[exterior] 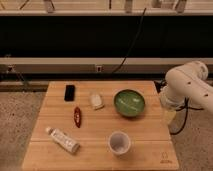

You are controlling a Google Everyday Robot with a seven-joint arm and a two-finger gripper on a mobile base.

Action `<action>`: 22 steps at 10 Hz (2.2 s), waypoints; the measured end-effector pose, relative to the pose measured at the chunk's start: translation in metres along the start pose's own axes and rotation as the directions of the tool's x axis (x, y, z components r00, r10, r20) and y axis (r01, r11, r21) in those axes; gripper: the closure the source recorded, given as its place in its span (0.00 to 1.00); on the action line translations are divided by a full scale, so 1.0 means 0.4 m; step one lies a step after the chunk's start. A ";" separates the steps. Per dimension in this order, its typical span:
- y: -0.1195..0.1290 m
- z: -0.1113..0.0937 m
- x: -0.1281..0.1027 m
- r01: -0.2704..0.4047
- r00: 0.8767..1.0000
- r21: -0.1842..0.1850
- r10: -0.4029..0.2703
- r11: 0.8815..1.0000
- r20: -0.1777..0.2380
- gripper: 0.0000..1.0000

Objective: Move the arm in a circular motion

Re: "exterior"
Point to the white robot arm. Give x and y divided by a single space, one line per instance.
186 81

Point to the clear plastic cup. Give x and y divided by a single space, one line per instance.
119 143

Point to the clear plastic bottle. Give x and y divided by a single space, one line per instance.
63 140

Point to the red chili pepper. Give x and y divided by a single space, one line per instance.
77 117

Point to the green bowl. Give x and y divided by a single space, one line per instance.
129 103

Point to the black rectangular phone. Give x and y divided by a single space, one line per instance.
69 93

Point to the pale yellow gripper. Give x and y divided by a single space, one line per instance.
169 115

